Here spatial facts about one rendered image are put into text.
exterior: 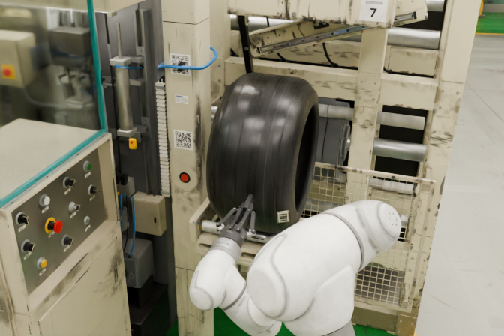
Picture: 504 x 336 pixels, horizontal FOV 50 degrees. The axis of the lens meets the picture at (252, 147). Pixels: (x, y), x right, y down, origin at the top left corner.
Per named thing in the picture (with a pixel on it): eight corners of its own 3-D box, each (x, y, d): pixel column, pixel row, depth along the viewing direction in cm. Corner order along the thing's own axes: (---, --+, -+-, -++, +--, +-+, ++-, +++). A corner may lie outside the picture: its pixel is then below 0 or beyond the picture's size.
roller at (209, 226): (202, 227, 210) (198, 232, 206) (203, 217, 209) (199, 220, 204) (289, 244, 201) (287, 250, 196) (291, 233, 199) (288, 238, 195)
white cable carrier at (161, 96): (161, 196, 215) (154, 82, 195) (167, 190, 220) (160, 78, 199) (172, 197, 214) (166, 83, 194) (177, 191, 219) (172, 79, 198)
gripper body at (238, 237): (241, 240, 155) (250, 220, 162) (213, 235, 157) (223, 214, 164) (241, 259, 159) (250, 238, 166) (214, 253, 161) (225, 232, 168)
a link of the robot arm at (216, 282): (196, 256, 155) (228, 285, 158) (174, 296, 143) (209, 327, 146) (219, 241, 149) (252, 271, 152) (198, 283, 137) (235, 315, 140)
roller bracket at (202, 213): (189, 242, 205) (188, 220, 200) (224, 192, 239) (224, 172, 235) (197, 244, 204) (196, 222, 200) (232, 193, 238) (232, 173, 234)
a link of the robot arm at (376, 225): (331, 202, 117) (289, 224, 108) (394, 177, 104) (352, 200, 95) (358, 257, 116) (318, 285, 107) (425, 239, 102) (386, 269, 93)
